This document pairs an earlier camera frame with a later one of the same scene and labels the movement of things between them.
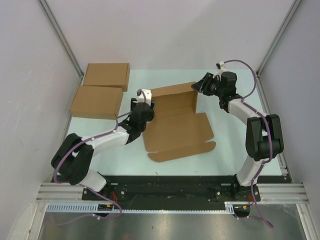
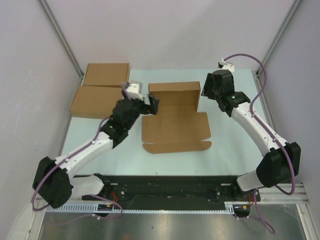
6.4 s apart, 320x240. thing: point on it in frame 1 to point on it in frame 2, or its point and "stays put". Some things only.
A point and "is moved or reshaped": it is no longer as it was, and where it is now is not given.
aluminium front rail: [284, 192] stays put
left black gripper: [150, 114] to [153, 102]
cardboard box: [99, 102] stays put
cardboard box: [177, 130] is moved or reshaped
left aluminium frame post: [62, 36] stays put
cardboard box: [116, 75] stays put
